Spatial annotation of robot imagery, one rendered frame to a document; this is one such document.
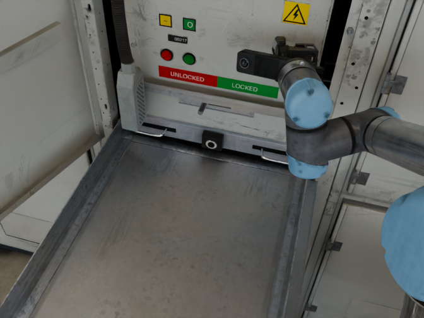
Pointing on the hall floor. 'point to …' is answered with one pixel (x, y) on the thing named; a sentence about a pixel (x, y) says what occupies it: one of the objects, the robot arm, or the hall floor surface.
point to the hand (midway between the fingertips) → (273, 47)
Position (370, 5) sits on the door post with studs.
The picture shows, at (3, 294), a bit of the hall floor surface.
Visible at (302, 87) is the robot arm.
